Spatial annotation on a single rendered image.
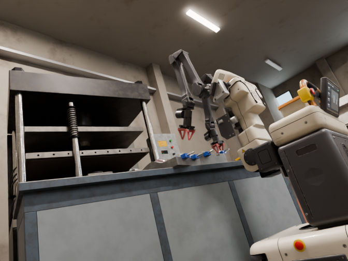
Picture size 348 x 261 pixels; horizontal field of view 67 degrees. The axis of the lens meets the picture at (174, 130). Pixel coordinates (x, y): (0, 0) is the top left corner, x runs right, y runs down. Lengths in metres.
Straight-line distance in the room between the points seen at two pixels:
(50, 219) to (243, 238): 1.19
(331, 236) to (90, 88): 2.20
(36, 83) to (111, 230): 1.56
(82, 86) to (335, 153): 2.12
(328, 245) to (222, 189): 0.80
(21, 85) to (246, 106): 1.82
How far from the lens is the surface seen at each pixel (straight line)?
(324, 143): 1.33
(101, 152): 2.48
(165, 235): 1.57
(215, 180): 1.87
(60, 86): 2.60
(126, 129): 2.71
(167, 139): 2.92
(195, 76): 1.82
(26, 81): 2.58
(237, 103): 1.76
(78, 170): 2.32
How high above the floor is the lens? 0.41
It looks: 21 degrees up
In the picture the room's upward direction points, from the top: 15 degrees counter-clockwise
